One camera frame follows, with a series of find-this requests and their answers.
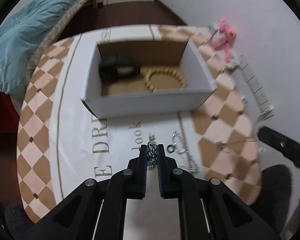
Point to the bed mattress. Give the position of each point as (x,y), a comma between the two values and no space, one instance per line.
(54,34)

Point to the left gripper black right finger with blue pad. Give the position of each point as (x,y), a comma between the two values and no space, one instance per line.
(174,182)

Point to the pink panther plush toy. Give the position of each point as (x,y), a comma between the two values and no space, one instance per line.
(223,37)

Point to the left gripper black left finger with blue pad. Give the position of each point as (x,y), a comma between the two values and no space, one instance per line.
(130,183)

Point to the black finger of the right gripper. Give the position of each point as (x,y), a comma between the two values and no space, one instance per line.
(289,148)

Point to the small gold earring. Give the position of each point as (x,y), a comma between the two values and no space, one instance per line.
(151,137)

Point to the teal blanket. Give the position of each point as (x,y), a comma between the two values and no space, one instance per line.
(20,37)

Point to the white power strip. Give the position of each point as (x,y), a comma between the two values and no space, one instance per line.
(251,89)

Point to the white cardboard box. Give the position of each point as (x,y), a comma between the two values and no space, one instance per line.
(174,77)

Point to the black wristband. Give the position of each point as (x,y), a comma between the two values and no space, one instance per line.
(117,67)

